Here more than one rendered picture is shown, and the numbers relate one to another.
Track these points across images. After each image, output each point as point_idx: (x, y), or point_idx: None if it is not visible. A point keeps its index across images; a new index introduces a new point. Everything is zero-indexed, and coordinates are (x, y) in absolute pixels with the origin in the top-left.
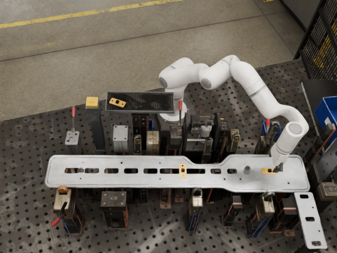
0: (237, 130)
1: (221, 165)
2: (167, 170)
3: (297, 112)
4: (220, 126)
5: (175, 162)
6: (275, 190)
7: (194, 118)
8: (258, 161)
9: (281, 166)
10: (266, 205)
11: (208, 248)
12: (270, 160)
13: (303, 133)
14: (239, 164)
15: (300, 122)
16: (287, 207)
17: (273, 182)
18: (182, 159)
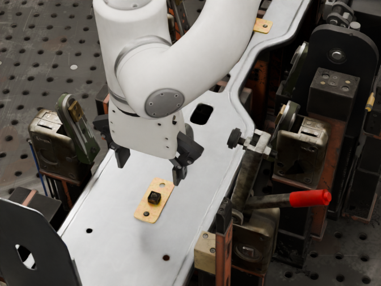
0: (318, 138)
1: (229, 99)
2: (267, 5)
3: (193, 27)
4: (315, 30)
5: (279, 18)
6: (89, 186)
7: (371, 2)
8: (199, 186)
9: (104, 116)
10: (55, 117)
11: (95, 133)
12: (189, 221)
13: (97, 7)
14: (212, 137)
15: (157, 53)
16: (30, 200)
17: (113, 191)
18: (283, 32)
